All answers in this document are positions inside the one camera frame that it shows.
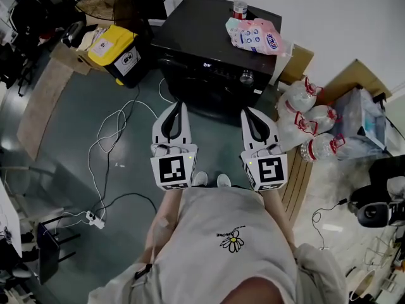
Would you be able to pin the black stool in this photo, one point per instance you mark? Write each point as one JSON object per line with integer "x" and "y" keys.
{"x": 47, "y": 252}

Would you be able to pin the clear bottle with red cap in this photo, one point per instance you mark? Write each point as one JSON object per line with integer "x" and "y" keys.
{"x": 240, "y": 6}

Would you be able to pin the person's left forearm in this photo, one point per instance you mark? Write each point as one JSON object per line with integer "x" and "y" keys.
{"x": 164, "y": 220}

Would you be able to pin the white table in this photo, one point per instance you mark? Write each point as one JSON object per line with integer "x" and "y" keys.
{"x": 9, "y": 220}

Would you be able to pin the pink detergent bag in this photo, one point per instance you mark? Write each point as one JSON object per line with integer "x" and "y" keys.
{"x": 256, "y": 36}

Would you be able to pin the open cardboard box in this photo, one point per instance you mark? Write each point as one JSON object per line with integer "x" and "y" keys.
{"x": 68, "y": 57}

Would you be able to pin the person's right forearm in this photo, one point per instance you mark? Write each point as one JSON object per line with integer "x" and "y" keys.
{"x": 280, "y": 214}

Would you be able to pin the wooden slat board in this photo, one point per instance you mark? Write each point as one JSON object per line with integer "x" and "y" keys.
{"x": 299, "y": 182}

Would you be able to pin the large brown cardboard sheet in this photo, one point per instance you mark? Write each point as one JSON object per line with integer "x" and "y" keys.
{"x": 351, "y": 78}

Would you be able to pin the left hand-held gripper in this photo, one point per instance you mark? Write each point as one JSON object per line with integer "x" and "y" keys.
{"x": 171, "y": 169}

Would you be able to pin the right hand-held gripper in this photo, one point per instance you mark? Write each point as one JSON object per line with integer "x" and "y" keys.
{"x": 269, "y": 169}

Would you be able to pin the clear plastic storage box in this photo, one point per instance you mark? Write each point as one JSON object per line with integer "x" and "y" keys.
{"x": 357, "y": 122}

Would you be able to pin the beige cloth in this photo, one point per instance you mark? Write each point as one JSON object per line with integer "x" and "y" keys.
{"x": 90, "y": 38}

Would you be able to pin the small brown cardboard sheet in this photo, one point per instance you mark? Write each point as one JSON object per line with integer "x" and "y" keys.
{"x": 299, "y": 63}

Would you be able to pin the black clip-on device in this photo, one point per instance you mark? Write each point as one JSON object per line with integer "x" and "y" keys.
{"x": 143, "y": 271}

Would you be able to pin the white power strip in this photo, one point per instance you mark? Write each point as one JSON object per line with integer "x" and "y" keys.
{"x": 95, "y": 219}

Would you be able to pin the white bucket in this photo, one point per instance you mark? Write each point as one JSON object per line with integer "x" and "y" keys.
{"x": 364, "y": 285}

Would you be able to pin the person's white shoe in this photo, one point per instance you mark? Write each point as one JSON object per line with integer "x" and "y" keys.
{"x": 200, "y": 179}
{"x": 223, "y": 180}

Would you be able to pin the black office chair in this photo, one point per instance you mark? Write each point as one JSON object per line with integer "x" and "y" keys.
{"x": 12, "y": 65}

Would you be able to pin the black bin with yellow lid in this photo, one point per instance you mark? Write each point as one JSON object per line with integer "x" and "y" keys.
{"x": 117, "y": 52}

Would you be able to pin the person's right white shoe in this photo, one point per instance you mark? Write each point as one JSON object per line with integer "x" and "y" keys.
{"x": 223, "y": 180}

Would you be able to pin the silver metal control knob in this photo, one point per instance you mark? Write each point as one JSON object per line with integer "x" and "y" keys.
{"x": 246, "y": 77}

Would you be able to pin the person's left white shoe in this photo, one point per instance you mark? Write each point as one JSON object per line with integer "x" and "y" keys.
{"x": 200, "y": 179}

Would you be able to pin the black washing machine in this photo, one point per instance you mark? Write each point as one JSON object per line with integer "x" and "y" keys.
{"x": 196, "y": 40}

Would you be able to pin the brown floor mat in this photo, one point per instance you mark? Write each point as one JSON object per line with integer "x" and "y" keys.
{"x": 44, "y": 106}

